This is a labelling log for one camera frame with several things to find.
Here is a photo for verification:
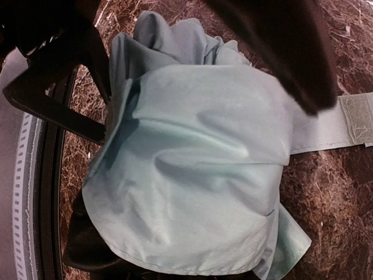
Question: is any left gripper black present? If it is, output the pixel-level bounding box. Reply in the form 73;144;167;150
1;1;111;145

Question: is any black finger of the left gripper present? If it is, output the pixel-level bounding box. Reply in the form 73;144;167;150
206;0;337;116

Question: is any mint green folding umbrella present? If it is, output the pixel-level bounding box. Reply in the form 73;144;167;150
64;11;372;279

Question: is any black front frame rail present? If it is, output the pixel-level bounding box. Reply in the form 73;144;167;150
37;66;78;280

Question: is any grey slotted cable duct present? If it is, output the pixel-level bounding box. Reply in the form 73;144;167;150
12;113;33;279

